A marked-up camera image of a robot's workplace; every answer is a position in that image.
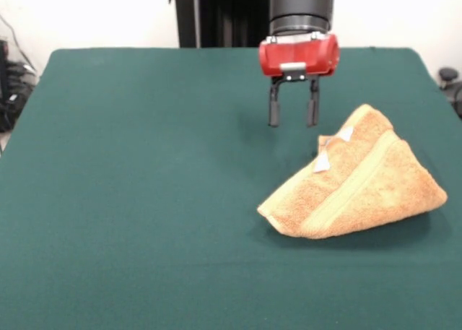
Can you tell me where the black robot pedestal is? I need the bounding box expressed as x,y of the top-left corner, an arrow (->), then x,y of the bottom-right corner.
167,0 -> 271,48

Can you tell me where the orange terry towel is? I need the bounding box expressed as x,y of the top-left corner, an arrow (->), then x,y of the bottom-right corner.
256,104 -> 448,240

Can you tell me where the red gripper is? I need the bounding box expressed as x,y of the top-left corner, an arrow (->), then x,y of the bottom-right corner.
258,33 -> 341,128

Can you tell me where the dark green table cloth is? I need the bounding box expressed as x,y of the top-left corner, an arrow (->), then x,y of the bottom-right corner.
0,47 -> 462,330

